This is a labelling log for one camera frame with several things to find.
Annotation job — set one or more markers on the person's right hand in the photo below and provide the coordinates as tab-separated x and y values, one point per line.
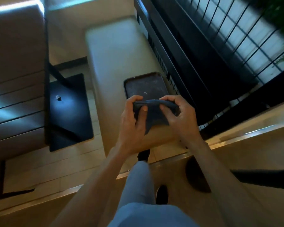
184	125

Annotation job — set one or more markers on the person's left hand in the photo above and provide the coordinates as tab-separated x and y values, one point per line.
130	130

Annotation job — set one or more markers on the dark blue cloth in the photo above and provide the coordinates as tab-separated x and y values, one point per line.
155	115

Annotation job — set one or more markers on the black tray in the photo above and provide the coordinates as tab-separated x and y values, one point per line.
144	86

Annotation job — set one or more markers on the person's left forearm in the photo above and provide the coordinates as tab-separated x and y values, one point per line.
90	193

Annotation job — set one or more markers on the person's right forearm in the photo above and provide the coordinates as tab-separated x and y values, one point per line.
223	184

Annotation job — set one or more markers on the person's left black shoe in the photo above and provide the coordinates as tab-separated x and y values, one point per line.
144	155

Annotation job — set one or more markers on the person's black shoe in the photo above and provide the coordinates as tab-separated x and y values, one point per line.
161	195
144	155

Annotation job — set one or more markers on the person's right black shoe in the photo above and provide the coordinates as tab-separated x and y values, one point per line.
161	195

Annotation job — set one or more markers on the black metal grille partition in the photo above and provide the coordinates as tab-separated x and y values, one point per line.
203	68

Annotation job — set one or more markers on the metal floor threshold strip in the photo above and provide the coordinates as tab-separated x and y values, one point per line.
246	134

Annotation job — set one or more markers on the black stanchion post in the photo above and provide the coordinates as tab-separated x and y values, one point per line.
196	174

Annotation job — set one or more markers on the table with black pedestal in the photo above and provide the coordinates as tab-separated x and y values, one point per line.
68	111

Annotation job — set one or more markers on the brown bench black frame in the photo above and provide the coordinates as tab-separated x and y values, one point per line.
118	56

